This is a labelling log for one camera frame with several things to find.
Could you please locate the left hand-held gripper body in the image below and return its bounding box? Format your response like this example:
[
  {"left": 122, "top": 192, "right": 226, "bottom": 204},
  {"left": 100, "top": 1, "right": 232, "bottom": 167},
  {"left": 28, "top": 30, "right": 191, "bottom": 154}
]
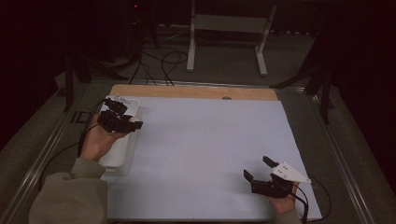
[{"left": 97, "top": 94, "right": 136, "bottom": 134}]

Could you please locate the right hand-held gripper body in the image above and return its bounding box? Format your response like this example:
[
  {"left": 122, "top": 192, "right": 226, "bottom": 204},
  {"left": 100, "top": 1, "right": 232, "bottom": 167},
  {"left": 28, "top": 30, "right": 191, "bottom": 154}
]
[{"left": 250, "top": 161, "right": 312, "bottom": 199}]

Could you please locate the white plastic bin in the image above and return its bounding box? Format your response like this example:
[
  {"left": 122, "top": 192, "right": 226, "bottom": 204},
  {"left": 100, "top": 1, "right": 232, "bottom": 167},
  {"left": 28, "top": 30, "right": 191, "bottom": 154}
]
[{"left": 98, "top": 95, "right": 141, "bottom": 176}]

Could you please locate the person's right hand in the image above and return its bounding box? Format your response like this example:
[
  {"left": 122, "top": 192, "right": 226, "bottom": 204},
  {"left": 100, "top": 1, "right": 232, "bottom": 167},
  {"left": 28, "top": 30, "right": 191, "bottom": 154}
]
[{"left": 269, "top": 182, "right": 301, "bottom": 216}]

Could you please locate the person's left hand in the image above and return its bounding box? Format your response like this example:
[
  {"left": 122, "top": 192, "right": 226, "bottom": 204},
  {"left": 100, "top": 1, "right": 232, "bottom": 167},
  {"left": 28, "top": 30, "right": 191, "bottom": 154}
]
[{"left": 79, "top": 115, "right": 130, "bottom": 162}]

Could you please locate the white table mat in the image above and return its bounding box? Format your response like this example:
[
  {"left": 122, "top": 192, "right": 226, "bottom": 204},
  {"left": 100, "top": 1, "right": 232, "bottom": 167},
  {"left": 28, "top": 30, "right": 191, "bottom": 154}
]
[{"left": 101, "top": 95, "right": 323, "bottom": 221}]

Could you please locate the black stand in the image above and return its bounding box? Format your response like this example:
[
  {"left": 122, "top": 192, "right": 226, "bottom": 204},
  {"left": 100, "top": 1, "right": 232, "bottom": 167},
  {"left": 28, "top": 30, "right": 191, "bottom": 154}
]
[
  {"left": 64, "top": 52, "right": 129, "bottom": 113},
  {"left": 270, "top": 59, "right": 335, "bottom": 125}
]

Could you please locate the grey metal stand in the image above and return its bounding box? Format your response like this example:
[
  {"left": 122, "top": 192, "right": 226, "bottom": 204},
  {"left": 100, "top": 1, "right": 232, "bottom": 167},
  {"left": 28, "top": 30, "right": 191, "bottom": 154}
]
[{"left": 186, "top": 0, "right": 277, "bottom": 77}]

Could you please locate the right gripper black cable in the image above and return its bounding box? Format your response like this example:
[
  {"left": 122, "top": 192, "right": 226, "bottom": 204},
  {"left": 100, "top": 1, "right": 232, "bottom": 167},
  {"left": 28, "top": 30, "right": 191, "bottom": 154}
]
[{"left": 289, "top": 174, "right": 332, "bottom": 224}]

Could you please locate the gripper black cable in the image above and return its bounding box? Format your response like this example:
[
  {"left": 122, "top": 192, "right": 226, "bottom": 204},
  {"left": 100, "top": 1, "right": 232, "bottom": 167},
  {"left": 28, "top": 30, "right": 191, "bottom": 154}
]
[
  {"left": 289, "top": 174, "right": 332, "bottom": 224},
  {"left": 38, "top": 98, "right": 106, "bottom": 190}
]

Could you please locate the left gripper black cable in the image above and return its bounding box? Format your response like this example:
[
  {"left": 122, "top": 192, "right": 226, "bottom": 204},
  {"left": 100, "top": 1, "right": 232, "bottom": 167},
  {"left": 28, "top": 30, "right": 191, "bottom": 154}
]
[{"left": 38, "top": 98, "right": 106, "bottom": 190}]

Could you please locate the black floor cable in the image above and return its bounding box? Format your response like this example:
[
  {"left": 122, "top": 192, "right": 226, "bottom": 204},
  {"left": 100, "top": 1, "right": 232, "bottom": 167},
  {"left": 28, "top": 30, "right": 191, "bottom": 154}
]
[
  {"left": 160, "top": 49, "right": 190, "bottom": 87},
  {"left": 129, "top": 49, "right": 158, "bottom": 87}
]

